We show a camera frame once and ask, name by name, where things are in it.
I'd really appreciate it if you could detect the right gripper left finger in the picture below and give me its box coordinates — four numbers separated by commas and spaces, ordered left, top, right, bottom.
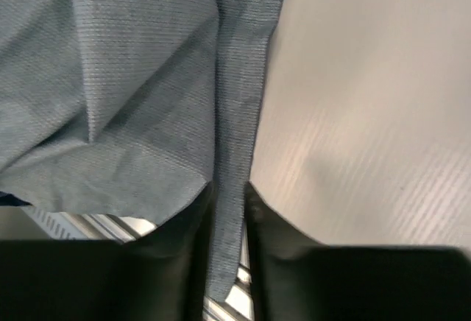
1, 185, 215, 320

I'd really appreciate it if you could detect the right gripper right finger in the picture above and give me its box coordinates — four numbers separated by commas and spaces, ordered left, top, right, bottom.
244, 185, 470, 321

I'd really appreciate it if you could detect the blue whale-print pillowcase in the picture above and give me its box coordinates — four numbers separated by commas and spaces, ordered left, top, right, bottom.
1, 0, 283, 301

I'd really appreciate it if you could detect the slotted grey cable duct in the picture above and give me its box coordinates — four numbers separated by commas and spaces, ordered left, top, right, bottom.
22, 206, 85, 240

